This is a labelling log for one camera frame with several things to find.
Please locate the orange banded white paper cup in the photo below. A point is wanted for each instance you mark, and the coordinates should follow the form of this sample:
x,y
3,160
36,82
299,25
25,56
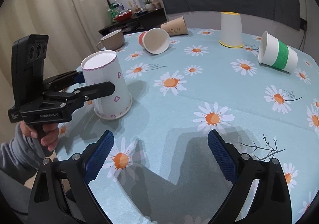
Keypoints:
x,y
155,41

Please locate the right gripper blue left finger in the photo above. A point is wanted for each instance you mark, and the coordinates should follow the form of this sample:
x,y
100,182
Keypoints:
x,y
61,192

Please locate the black side shelf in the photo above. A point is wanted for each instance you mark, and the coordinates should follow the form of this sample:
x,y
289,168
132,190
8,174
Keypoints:
x,y
137,24

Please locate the beige curtain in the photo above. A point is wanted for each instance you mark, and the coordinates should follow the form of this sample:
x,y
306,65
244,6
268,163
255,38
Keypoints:
x,y
73,29

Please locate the grey sleeved left forearm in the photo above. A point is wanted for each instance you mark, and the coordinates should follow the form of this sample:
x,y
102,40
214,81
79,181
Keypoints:
x,y
20,158

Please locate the green banded white paper cup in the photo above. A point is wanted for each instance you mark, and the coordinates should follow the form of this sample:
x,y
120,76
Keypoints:
x,y
276,54

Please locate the green plastic bottle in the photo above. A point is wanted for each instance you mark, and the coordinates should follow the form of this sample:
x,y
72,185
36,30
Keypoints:
x,y
113,12

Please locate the brown kraft paper cup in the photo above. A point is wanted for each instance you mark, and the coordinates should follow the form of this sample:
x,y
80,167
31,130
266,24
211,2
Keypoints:
x,y
175,27

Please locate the daisy print blue tablecloth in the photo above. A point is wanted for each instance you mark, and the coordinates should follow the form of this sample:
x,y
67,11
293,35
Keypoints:
x,y
161,169

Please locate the small potted plant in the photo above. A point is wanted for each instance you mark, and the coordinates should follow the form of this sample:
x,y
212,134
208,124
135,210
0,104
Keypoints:
x,y
149,6

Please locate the person's left hand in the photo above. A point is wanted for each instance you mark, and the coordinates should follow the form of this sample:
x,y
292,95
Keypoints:
x,y
50,140

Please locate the beige ceramic mug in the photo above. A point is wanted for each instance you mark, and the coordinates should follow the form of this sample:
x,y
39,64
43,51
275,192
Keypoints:
x,y
112,41

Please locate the white paper cup pink hearts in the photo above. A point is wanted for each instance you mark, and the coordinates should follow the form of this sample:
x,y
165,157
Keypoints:
x,y
103,75

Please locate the red bowl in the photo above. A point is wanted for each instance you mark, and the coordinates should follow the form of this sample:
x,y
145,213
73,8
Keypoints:
x,y
123,17

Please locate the white cup yellow rim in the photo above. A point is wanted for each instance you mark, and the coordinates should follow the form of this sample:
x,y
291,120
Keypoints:
x,y
231,30

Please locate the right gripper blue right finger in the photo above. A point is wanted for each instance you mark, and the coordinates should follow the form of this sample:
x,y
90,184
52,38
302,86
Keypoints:
x,y
271,202

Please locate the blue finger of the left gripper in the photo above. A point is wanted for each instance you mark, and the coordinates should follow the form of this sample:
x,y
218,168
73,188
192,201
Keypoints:
x,y
63,80
78,97

